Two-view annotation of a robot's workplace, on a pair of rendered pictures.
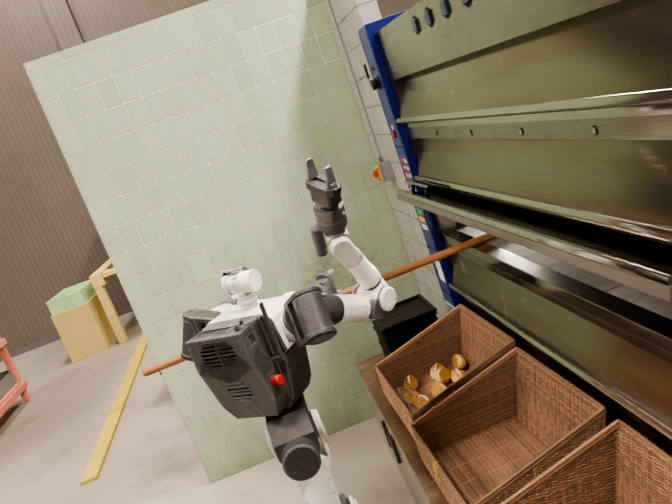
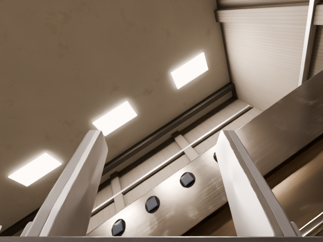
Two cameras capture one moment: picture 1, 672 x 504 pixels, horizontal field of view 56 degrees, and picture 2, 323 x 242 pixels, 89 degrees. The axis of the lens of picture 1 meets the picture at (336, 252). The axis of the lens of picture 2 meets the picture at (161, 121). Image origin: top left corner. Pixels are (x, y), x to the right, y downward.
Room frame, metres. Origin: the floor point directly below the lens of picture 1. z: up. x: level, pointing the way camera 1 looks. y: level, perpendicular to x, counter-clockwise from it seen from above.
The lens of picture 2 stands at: (1.73, 0.04, 1.67)
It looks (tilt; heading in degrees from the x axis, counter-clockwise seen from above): 52 degrees up; 270
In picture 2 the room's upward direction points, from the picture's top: 38 degrees counter-clockwise
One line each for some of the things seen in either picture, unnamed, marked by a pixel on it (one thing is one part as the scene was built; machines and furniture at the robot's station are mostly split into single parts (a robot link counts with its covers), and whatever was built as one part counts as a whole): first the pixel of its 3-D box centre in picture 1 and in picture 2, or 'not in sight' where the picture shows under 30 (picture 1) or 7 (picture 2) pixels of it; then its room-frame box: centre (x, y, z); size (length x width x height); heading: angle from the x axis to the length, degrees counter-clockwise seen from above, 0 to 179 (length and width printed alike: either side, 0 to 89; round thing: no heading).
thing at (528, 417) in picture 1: (502, 436); not in sight; (1.83, -0.30, 0.72); 0.56 x 0.49 x 0.28; 6
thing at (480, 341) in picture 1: (443, 369); not in sight; (2.43, -0.25, 0.72); 0.56 x 0.49 x 0.28; 6
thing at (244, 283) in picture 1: (243, 285); not in sight; (1.87, 0.30, 1.47); 0.10 x 0.07 x 0.09; 60
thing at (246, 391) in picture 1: (255, 354); not in sight; (1.82, 0.33, 1.27); 0.34 x 0.30 x 0.36; 60
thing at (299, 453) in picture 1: (294, 432); not in sight; (1.79, 0.31, 1.00); 0.28 x 0.13 x 0.18; 5
